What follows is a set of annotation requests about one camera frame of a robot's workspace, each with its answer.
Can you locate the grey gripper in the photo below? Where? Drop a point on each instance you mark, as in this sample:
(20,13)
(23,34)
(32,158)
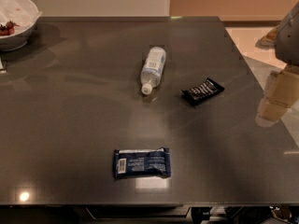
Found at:
(288,42)

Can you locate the black chocolate rxbar wrapper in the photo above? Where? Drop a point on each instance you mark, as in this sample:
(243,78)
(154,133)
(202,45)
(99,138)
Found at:
(202,92)

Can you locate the blue blueberry rxbar wrapper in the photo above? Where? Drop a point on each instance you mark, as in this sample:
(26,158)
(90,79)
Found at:
(141,162)

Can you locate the clear plastic water bottle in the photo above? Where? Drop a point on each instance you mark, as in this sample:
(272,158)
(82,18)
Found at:
(152,70)

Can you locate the white bowl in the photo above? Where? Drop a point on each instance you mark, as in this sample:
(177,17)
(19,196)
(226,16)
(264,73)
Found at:
(18,39)

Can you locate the red strawberries in bowl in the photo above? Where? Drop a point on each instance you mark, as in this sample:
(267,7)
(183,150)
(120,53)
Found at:
(8,28)

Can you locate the white napkin in bowl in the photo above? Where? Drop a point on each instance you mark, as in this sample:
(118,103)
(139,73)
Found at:
(23,12)

